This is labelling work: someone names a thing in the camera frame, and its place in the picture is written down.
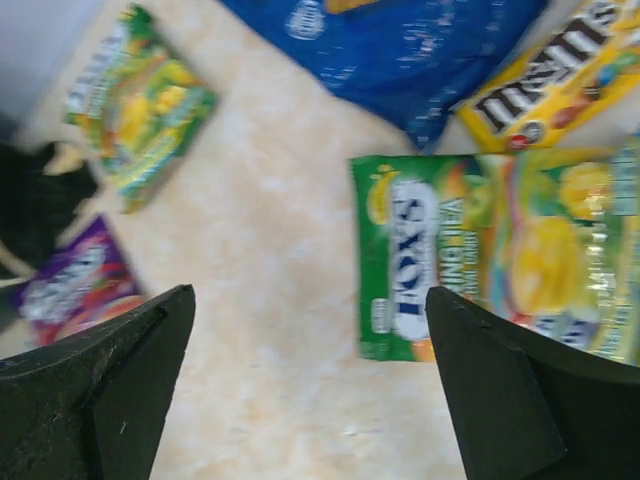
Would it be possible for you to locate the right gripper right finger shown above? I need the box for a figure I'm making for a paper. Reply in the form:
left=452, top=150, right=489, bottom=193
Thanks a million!
left=426, top=287, right=639, bottom=479

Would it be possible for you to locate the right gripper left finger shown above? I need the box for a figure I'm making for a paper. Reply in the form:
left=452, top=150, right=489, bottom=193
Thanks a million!
left=1, top=285, right=196, bottom=479

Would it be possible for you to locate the purple candy packet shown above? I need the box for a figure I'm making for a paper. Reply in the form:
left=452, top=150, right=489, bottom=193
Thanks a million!
left=9, top=215, right=148, bottom=347

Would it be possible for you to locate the green Fox's candy packet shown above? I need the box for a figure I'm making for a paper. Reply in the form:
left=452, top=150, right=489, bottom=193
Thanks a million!
left=64, top=3, right=218, bottom=213

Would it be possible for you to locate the yellow M&M's packet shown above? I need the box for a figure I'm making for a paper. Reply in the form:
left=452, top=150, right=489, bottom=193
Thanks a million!
left=458, top=1, right=639, bottom=151

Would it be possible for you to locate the blue Doritos chip bag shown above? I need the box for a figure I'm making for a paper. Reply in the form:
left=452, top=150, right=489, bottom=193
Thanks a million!
left=224, top=0, right=547, bottom=152

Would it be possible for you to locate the black flower pattern pillow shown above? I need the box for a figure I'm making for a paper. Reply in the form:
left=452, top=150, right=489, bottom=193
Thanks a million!
left=1, top=141, right=98, bottom=289

